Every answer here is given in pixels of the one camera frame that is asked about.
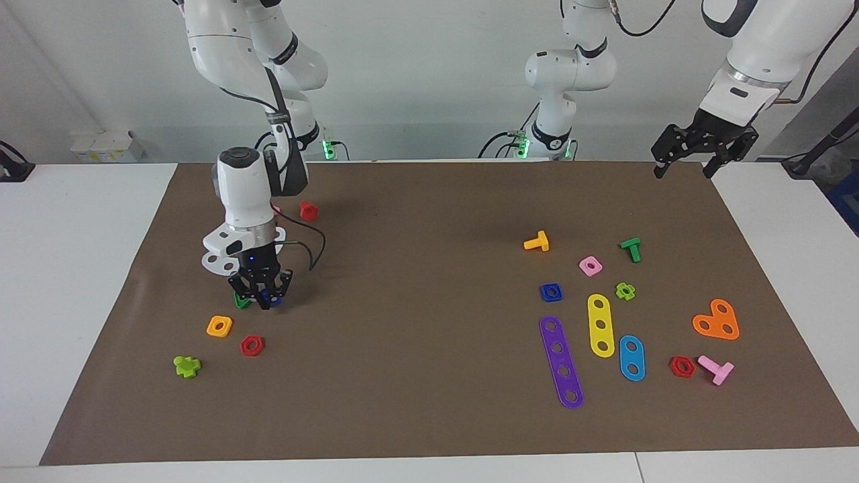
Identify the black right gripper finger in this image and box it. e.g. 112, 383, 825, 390
228, 273, 264, 310
265, 269, 294, 311

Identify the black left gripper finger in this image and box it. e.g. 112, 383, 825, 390
652, 124, 696, 180
703, 131, 760, 180

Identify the white curved five-hole strip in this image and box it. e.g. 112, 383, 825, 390
201, 227, 287, 276

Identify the black stand with pole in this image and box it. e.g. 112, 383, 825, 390
782, 121, 859, 178

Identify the blue crate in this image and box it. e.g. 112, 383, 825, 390
827, 171, 859, 237

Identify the brown table mat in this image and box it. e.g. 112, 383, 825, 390
39, 161, 859, 466

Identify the orange heart-shaped plate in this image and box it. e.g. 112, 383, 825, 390
692, 299, 740, 341

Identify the yellow three-hole strip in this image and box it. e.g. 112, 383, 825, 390
587, 293, 616, 359

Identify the white cardboard box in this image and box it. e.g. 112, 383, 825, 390
70, 129, 145, 164

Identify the blue two-hole strip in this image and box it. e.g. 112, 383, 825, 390
619, 335, 646, 382

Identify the purple four-hole strip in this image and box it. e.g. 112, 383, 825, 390
539, 315, 585, 410

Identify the black desktop device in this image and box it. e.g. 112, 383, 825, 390
0, 140, 36, 183

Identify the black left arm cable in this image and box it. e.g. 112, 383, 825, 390
607, 0, 848, 105

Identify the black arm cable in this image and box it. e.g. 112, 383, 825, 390
607, 0, 848, 105
221, 64, 327, 272

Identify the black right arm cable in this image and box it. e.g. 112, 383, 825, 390
221, 64, 327, 272

